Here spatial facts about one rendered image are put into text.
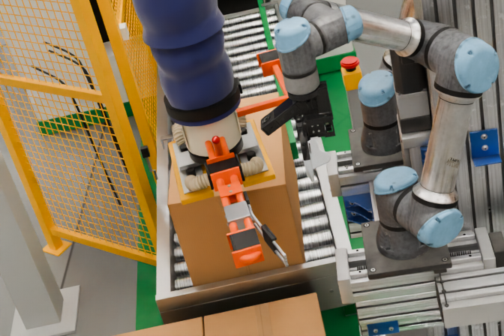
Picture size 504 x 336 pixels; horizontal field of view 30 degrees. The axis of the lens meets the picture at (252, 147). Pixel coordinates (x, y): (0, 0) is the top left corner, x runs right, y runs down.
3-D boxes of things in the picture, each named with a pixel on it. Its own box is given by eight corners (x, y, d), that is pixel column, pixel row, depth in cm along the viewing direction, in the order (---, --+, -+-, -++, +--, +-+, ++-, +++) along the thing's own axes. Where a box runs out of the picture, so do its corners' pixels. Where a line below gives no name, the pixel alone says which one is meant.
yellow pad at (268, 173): (225, 131, 306) (221, 118, 304) (254, 123, 307) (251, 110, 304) (244, 188, 278) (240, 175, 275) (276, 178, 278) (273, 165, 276)
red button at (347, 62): (340, 67, 352) (338, 57, 350) (358, 62, 351) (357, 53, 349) (343, 76, 346) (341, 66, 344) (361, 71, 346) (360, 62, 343)
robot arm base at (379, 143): (406, 125, 304) (402, 99, 298) (412, 151, 291) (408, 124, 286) (359, 133, 306) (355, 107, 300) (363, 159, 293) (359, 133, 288)
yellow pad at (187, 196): (169, 147, 305) (165, 134, 303) (198, 139, 306) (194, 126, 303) (182, 205, 277) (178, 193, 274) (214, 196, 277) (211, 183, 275)
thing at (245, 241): (230, 248, 239) (226, 233, 237) (258, 240, 240) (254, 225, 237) (235, 268, 232) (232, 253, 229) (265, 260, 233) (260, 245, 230)
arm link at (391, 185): (404, 194, 258) (398, 154, 251) (435, 216, 248) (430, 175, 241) (369, 213, 255) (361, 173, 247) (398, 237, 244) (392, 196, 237)
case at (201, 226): (199, 193, 382) (175, 110, 360) (296, 175, 378) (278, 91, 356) (195, 293, 332) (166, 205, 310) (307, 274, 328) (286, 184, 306)
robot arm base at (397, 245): (427, 220, 263) (424, 192, 257) (436, 255, 250) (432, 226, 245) (374, 228, 264) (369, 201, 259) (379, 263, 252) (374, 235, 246)
